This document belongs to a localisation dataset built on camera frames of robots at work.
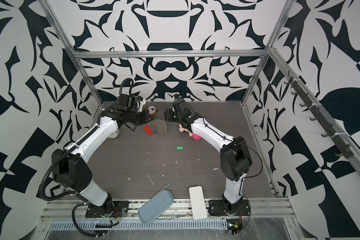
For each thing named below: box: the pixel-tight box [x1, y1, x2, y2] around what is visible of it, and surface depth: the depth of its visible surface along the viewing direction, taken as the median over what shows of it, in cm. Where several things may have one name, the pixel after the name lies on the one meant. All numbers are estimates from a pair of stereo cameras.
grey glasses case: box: [138, 189, 174, 224], surface depth 74 cm
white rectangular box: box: [188, 185, 208, 221], surface depth 73 cm
